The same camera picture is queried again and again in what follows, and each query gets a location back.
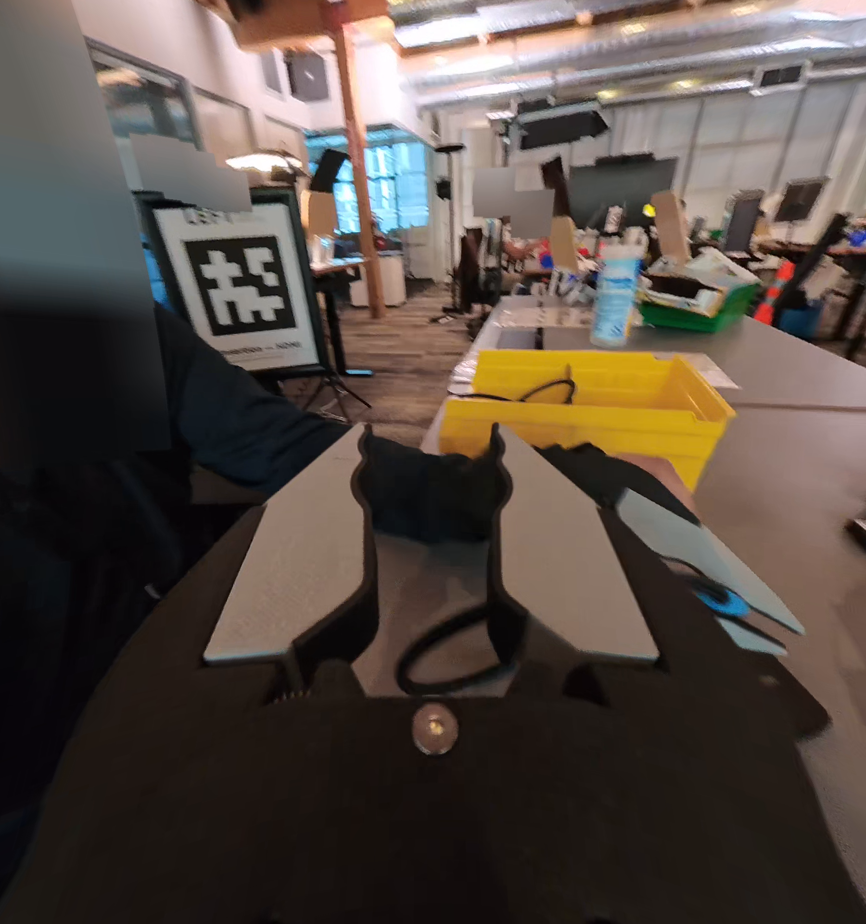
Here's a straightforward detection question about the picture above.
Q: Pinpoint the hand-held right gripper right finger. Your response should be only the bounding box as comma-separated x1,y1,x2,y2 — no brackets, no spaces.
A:
485,423,662,668

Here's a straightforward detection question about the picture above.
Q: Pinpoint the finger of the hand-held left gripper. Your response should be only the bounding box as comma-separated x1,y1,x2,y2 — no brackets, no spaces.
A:
614,488,807,638
709,616,792,658

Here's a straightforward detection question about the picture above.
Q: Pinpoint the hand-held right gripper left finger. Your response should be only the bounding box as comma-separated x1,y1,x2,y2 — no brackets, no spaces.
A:
202,422,381,665

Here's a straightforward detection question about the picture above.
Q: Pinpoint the black hdmi cable green plug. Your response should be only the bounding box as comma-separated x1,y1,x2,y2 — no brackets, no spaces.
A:
395,577,755,699

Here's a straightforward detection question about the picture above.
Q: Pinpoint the person's left forearm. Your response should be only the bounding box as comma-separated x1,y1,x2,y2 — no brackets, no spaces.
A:
152,303,630,544

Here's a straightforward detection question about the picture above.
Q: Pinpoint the person's left hand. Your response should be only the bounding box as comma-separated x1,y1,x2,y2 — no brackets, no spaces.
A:
621,455,700,521

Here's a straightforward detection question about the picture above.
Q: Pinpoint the yellow plastic bin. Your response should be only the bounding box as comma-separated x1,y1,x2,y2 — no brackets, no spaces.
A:
439,349,737,493

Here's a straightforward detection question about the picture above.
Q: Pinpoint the blue white wipes canister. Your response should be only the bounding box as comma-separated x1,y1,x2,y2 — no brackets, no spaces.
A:
590,242,648,349

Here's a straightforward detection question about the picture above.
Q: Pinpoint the orange traffic cone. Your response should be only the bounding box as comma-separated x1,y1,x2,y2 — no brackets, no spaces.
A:
754,260,796,323

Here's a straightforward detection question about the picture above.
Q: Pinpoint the white marker sign board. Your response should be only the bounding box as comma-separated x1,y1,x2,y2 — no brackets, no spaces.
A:
140,189,327,375

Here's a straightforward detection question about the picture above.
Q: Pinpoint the white cardboard box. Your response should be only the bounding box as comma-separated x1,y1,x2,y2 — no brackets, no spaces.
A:
642,249,760,315

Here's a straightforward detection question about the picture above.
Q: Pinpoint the black floor lamp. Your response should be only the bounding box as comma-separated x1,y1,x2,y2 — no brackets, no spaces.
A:
433,143,469,320

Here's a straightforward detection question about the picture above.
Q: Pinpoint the black cable in bin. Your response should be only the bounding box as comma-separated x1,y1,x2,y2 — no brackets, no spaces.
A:
469,364,578,405

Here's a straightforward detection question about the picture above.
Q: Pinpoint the large black wall display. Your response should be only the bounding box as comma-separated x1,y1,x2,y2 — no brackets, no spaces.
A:
569,154,679,226

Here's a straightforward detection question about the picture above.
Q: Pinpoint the wooden support post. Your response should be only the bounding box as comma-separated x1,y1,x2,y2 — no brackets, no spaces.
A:
331,22,388,320

